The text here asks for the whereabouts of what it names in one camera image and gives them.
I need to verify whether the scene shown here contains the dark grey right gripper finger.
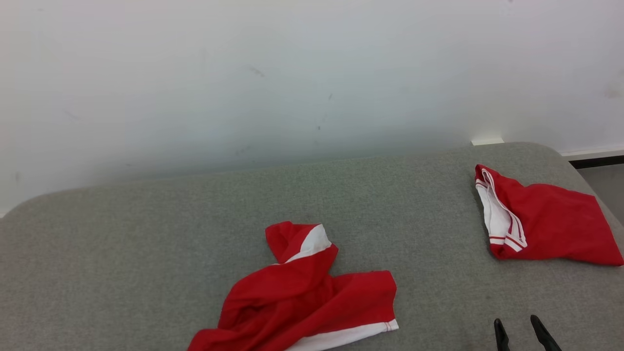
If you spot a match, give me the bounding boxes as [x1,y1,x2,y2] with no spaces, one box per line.
[530,315,562,351]
[493,318,511,351]

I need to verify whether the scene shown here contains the red Bulls 23 jersey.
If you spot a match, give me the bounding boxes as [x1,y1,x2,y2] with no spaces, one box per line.
[474,164,624,267]

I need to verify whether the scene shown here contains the red shorts with white hem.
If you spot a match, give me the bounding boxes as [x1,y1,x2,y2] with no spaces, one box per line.
[187,221,399,351]

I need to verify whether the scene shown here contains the black and white baseboard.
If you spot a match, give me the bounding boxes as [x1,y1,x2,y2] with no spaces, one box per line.
[561,145,624,170]

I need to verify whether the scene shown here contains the grey fabric sofa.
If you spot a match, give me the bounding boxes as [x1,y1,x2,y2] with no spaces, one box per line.
[0,141,624,351]

